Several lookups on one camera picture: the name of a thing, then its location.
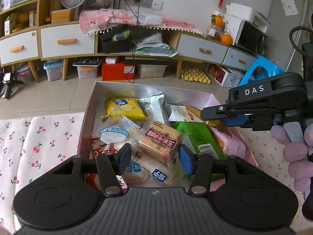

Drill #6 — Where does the green snack package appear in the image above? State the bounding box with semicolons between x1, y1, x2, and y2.
172;121;225;160

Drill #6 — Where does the cherry print table cloth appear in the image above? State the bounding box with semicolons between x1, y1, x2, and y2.
0;111;313;234

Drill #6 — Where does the yellow snack bag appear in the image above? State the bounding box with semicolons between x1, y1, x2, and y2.
101;98;148;122

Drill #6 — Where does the white printed carton box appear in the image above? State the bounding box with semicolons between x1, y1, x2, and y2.
207;64;244;88

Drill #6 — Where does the white microwave oven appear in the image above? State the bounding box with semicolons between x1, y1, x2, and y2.
223;3;270;55

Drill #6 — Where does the red box under cabinet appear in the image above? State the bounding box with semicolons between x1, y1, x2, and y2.
101;61;135;81

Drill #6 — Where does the orange fruit lower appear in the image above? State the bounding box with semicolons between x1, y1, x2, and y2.
220;33;233;46

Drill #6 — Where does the pink wafer snack package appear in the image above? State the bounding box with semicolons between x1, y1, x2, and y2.
210;127;246;159

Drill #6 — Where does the brown cake snack pack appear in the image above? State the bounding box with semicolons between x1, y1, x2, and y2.
139;121;183;168

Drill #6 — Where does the pink cardboard box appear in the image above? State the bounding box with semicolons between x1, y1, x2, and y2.
76;80;258;192

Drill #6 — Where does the gold snack bar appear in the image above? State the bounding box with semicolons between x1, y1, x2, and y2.
183;103;232;136

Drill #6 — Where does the red white snack bag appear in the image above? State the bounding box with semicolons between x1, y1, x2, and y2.
86;143;128;194

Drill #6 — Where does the purple gloved right hand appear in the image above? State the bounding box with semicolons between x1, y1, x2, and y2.
271;124;313;192

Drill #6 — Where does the orange fruit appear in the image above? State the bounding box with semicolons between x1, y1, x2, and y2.
211;15;224;27
220;33;233;46

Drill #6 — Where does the yellow egg tray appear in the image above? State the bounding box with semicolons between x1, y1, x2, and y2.
180;66;211;84

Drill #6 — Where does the orange fruit upper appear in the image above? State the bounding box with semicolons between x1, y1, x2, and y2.
211;15;224;27

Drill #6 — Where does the blue plastic stool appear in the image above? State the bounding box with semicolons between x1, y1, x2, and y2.
238;56;284;87

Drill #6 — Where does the wooden cabinet with white drawers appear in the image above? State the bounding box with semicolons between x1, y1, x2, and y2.
0;0;257;82

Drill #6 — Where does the clear cracker pack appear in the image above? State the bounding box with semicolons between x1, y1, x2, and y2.
114;127;180;185

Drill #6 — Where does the pink cherry cloth on cabinet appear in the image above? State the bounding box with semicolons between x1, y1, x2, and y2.
78;9;205;37

